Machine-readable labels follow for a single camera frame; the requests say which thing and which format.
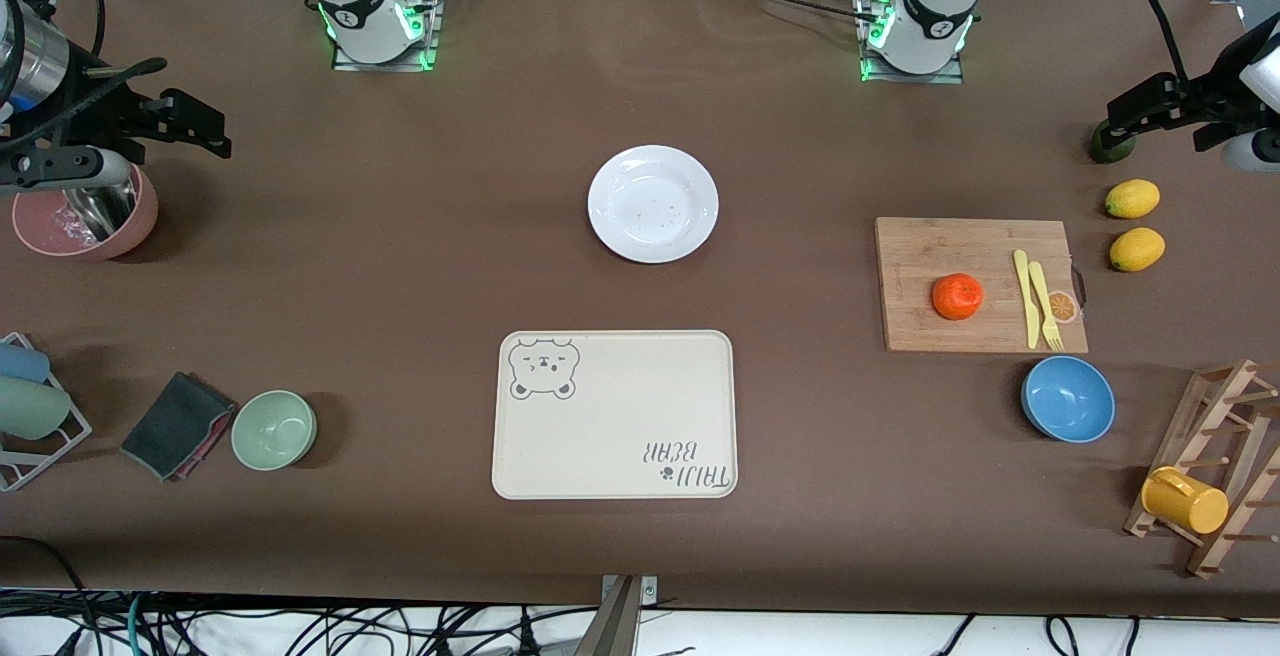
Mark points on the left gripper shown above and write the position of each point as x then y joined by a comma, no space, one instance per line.
1203,97

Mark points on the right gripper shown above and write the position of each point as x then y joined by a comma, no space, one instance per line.
112,119

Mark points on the orange mandarin fruit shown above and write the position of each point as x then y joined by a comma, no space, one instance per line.
957,296

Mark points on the white round plate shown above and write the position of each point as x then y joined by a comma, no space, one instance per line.
652,203

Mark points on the dark green avocado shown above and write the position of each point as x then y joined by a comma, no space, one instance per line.
1108,150

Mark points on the yellow lemon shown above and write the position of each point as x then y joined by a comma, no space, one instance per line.
1137,249
1132,198

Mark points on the steel cup in bowl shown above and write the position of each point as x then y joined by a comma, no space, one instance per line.
105,211

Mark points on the pink bowl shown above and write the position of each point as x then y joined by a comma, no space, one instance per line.
40,231

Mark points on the orange slice decoration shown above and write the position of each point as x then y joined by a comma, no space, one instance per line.
1066,308

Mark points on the yellow plastic fork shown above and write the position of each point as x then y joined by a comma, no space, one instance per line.
1044,301

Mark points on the yellow plastic knife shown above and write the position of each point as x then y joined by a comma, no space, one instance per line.
1028,306

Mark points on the light blue cup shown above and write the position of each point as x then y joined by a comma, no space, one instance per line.
20,363

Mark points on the bamboo cutting board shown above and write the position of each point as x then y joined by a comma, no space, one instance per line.
925,246

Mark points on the dark grey folded cloth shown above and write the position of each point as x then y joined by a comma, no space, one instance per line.
175,425

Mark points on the blue bowl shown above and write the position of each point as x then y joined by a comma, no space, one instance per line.
1068,399

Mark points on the pale green cup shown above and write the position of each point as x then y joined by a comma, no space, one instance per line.
30,408

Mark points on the pale green bowl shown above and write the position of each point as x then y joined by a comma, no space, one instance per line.
274,429

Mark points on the yellow plastic cup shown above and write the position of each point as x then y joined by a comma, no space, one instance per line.
1185,503

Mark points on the wooden cup drying rack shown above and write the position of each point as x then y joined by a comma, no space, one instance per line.
1215,536

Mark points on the cream bear print tray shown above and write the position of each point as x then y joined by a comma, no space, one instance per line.
614,426

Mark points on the aluminium profile bar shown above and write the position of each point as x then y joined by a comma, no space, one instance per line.
618,621

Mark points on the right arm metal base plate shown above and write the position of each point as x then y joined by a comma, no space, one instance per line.
430,36

